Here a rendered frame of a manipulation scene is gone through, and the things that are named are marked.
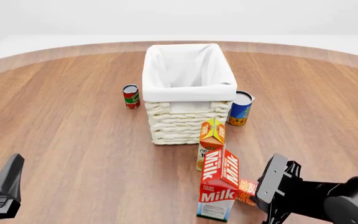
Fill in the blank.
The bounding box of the black grey right gripper body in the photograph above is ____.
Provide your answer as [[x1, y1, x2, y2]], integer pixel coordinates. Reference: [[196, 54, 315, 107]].
[[255, 153, 305, 212]]

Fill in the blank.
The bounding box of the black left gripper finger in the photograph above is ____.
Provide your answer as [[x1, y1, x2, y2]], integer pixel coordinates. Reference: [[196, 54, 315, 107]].
[[0, 153, 25, 204]]

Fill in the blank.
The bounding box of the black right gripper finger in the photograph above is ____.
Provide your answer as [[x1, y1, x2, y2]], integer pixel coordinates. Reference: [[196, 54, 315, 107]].
[[249, 195, 291, 224]]

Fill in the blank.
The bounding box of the red orange butter box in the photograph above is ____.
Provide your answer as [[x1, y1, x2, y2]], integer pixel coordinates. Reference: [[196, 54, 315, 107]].
[[237, 179, 259, 207]]

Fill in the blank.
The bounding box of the white wicker basket cloth lining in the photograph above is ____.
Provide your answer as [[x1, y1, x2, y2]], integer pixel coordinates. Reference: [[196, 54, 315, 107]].
[[142, 43, 238, 146]]

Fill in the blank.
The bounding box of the red white milk carton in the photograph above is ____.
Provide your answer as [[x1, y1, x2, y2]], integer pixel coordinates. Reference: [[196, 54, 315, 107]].
[[196, 146, 241, 223]]

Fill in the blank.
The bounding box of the orange juice carton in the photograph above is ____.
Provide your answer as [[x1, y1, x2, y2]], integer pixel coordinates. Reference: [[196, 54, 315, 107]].
[[196, 117, 227, 172]]

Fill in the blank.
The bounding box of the blue food can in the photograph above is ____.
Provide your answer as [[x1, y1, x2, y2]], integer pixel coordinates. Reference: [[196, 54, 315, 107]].
[[227, 90, 255, 127]]

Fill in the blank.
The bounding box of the red tomato sauce can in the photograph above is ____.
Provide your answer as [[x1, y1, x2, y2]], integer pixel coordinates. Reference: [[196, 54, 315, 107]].
[[122, 84, 141, 110]]

